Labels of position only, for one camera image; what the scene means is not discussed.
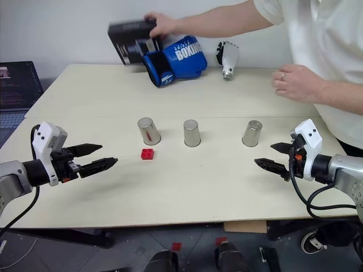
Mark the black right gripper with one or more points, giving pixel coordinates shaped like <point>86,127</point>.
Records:
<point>297,165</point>

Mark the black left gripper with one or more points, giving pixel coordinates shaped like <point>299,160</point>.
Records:
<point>63,167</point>

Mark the black cardboard box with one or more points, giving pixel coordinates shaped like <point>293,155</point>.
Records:
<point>127,37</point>

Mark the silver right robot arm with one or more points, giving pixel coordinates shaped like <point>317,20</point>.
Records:
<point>343,170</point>

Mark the person's left forearm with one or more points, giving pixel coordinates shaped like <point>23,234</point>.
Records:
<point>340,93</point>

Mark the person's right forearm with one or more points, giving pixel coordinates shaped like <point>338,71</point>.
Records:
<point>221,21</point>

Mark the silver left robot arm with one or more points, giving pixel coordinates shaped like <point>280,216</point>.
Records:
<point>14,177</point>

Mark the person's left hand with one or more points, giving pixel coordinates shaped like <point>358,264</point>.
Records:
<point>297,83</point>

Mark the person's right hand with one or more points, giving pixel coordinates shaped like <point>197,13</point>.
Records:
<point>166,22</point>

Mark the upturned metal cup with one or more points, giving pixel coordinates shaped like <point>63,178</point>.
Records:
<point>252,136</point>
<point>192,134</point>
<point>149,131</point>

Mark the black table foot bar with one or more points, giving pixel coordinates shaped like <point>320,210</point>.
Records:
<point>289,229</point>
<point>71,236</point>

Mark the brown cardboard piece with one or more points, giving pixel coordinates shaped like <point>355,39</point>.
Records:
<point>245,226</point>

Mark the black flat floor object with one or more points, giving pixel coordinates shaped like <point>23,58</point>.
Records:
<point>270,260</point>

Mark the dark laptop computer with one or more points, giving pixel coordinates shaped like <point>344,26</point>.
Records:
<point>17,85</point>

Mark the dark rounded shape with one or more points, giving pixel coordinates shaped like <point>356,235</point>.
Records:
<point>163,262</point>
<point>229,259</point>

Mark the person's white shirt torso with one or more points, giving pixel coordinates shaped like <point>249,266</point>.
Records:
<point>326,42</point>

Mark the blue boxing glove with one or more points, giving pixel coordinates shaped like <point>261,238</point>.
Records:
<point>181,61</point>

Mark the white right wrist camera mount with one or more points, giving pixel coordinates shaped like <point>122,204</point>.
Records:
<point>310,133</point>

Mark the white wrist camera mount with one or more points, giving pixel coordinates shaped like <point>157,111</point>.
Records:
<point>310,133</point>
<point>45,136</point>

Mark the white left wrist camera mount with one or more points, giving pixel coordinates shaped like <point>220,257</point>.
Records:
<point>45,136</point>

